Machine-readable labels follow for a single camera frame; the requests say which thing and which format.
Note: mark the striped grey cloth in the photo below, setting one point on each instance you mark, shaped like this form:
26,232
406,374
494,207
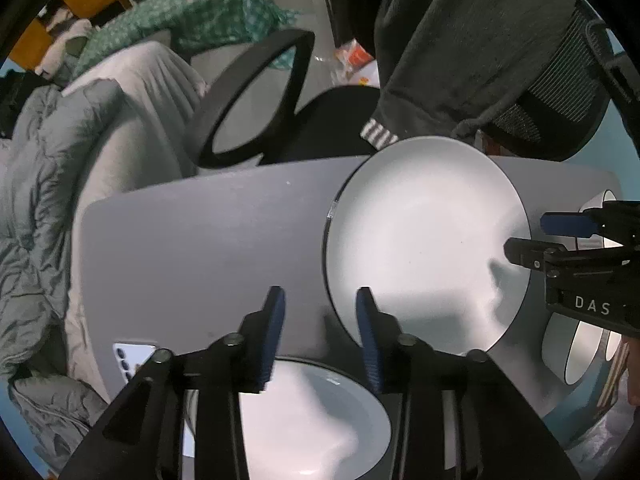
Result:
378,134

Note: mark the white smartphone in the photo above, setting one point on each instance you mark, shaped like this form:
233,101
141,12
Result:
131,352

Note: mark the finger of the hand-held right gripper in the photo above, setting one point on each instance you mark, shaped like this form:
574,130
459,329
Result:
525,253
562,223

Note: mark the white plate with dark rim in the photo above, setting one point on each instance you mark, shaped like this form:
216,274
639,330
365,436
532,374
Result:
425,240

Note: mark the dark cloth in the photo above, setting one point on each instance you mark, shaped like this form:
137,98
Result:
12,100

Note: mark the light grey bed sheet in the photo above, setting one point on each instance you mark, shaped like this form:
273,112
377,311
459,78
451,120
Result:
140,110

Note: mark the white bowl with dark rim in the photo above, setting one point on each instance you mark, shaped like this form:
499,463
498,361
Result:
310,420

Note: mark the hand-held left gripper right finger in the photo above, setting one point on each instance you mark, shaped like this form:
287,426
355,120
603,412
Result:
370,347

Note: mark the small white bowl dark rim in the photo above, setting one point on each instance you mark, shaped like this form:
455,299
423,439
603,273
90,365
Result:
613,347
555,350

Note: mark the black office chair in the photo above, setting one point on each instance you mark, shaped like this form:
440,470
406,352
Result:
330,125

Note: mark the green checkered blanket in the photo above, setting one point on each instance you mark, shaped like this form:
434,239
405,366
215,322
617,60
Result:
210,10

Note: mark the white clothes pile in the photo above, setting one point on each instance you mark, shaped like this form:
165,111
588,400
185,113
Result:
62,42

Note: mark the dark grey hoodie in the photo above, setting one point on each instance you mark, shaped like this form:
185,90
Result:
450,35

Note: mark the grey duvet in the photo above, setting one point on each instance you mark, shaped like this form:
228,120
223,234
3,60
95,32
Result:
45,185

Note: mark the orange snack packet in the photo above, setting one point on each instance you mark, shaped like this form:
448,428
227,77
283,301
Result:
356,55

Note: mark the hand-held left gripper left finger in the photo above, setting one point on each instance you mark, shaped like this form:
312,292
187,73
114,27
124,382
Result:
270,345

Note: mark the beige striped cloth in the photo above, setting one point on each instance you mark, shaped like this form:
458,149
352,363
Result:
612,375

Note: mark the clear plastic bag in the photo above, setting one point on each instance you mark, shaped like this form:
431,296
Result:
607,435

